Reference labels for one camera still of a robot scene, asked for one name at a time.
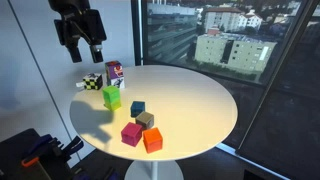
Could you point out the grey building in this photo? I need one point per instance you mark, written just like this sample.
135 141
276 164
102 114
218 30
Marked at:
170 30

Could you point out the yellow-green block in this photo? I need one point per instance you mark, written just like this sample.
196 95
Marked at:
113 106

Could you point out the orange block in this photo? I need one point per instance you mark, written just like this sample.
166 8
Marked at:
153 140

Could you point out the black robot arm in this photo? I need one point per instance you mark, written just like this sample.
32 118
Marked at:
68 4

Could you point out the dark slanted window frame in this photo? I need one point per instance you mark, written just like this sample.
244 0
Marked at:
283 63

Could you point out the white table pedestal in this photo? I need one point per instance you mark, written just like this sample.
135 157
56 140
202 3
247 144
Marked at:
153 170

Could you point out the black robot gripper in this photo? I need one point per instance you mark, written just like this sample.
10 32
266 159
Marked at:
81 25

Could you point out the white tag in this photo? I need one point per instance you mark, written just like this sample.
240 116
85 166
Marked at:
79 84

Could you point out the beige building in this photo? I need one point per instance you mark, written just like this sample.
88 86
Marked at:
233 51

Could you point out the magenta block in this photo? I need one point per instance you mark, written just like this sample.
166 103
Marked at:
131 134

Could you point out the blue and black clamp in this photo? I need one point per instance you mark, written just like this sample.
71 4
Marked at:
74 145

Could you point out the black case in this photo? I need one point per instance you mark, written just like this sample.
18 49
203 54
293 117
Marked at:
15 156

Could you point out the white building with red roof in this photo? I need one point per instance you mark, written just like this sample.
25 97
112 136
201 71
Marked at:
226 19

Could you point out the dark vertical window mullion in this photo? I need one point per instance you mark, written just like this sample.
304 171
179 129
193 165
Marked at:
137 31

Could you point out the green block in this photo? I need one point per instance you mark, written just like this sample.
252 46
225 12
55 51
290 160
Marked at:
111 94

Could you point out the blue block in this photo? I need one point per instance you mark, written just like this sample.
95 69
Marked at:
137 109

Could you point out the grey block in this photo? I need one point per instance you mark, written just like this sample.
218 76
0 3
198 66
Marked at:
145 120

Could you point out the picture-covered box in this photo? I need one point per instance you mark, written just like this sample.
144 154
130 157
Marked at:
115 75

